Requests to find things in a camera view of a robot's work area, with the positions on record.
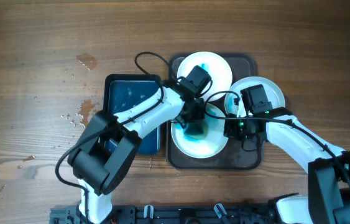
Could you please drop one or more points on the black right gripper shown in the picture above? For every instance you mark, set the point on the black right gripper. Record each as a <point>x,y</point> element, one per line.
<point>234,130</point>

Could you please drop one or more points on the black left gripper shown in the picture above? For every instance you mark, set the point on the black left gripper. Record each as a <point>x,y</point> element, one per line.
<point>201,106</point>

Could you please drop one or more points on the green yellow sponge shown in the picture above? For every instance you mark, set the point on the green yellow sponge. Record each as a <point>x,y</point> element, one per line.
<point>196,130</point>

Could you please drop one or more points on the white plate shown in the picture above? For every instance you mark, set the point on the white plate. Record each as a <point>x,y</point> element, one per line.
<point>273,92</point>
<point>219,70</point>
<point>207,142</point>

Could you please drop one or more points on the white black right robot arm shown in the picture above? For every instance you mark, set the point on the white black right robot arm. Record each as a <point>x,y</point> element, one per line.
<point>327,165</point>

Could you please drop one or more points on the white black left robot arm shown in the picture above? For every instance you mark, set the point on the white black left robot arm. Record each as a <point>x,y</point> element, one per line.
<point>105,151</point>

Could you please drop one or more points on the dark brown serving tray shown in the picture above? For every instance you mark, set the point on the dark brown serving tray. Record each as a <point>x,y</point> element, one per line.
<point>235,155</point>

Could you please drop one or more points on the black water-filled tray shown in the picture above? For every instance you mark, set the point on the black water-filled tray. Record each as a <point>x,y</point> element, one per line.
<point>123,92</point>

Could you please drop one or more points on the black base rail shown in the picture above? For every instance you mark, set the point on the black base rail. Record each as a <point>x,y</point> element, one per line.
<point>241,214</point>

